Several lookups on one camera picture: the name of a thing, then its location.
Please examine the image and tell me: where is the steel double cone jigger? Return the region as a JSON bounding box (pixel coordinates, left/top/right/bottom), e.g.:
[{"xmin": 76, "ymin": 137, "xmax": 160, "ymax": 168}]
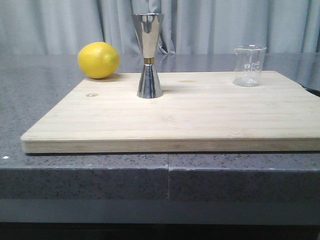
[{"xmin": 132, "ymin": 13, "xmax": 164, "ymax": 99}]

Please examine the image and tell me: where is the clear glass measuring beaker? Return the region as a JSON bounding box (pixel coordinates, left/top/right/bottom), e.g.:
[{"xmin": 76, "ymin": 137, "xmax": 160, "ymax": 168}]
[{"xmin": 233, "ymin": 44, "xmax": 267, "ymax": 87}]

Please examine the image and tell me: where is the light wooden cutting board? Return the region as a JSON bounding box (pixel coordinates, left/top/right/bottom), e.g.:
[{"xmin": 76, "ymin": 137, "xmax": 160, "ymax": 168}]
[{"xmin": 20, "ymin": 71, "xmax": 320, "ymax": 154}]

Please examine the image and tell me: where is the yellow lemon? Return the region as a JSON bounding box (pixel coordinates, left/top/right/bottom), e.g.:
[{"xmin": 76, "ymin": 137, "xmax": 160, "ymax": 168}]
[{"xmin": 77, "ymin": 42, "xmax": 120, "ymax": 79}]

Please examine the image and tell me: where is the black metal board handle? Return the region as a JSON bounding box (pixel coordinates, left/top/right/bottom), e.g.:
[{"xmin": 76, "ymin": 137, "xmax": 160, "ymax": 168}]
[{"xmin": 302, "ymin": 85, "xmax": 320, "ymax": 97}]

